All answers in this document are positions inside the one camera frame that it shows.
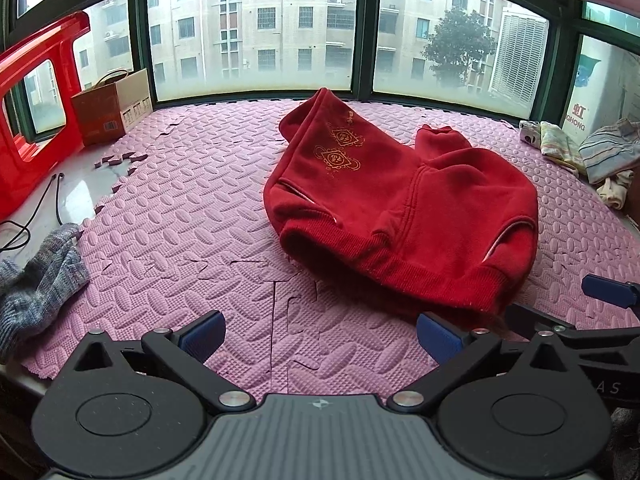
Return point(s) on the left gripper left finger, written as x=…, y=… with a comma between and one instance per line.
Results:
x=182, y=356

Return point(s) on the striped folded cloth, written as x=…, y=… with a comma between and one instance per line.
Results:
x=610, y=150

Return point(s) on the beige crumpled cloth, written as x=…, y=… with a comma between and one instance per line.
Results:
x=613, y=191

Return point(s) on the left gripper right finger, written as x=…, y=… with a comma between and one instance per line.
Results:
x=460, y=356

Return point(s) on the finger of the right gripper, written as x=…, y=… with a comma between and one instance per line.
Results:
x=527, y=322
x=625, y=295

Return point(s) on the cream floral folded cloth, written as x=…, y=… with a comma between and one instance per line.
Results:
x=560, y=148

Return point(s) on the brown cardboard box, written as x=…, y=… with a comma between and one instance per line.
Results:
x=112, y=107

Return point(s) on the small patterned cloth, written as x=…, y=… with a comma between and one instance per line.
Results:
x=530, y=133

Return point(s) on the grey knitted garment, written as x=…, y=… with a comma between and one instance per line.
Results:
x=33, y=296

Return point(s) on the red embroidered pants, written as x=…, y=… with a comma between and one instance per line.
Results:
x=439, y=224

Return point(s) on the red plastic stool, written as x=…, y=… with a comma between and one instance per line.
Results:
x=44, y=66

